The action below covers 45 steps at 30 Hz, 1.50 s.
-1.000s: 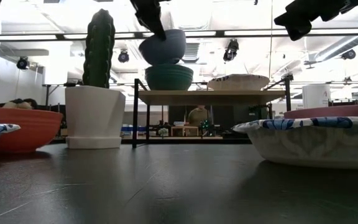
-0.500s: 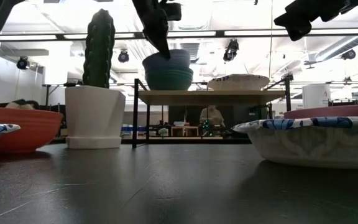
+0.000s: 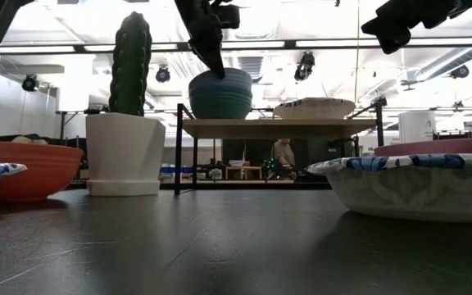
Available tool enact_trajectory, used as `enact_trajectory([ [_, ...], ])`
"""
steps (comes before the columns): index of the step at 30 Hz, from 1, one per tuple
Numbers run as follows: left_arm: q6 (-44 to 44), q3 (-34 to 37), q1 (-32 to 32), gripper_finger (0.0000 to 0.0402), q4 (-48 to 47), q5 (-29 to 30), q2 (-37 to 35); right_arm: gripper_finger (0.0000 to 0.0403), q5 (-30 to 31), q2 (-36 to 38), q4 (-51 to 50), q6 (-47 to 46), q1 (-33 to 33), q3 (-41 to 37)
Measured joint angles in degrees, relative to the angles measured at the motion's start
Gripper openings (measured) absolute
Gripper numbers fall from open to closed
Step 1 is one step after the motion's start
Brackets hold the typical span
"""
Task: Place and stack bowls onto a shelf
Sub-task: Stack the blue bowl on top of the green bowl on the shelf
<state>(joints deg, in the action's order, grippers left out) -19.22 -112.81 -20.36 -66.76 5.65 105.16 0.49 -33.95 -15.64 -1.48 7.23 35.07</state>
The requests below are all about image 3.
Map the person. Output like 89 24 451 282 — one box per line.
270 138 297 170

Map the red bowl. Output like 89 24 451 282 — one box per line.
0 141 84 202

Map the white cylindrical container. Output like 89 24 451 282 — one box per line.
397 111 437 143

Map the black table mat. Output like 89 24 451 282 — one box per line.
0 188 472 295

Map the small wooden table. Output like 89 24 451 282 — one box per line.
225 165 264 181

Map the pink bowl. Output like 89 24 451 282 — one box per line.
374 137 472 158

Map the green cactus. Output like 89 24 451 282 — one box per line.
108 11 153 117

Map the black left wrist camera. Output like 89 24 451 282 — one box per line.
217 2 241 30

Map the wooden shelf with black frame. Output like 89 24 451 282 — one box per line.
174 102 385 196

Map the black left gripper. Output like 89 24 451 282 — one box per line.
174 0 226 79

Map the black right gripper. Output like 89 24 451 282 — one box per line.
361 0 459 56

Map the green bowl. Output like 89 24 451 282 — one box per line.
189 93 254 120

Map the black ceiling spotlight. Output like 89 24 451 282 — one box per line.
449 65 470 79
21 74 39 93
155 66 171 84
293 51 316 82

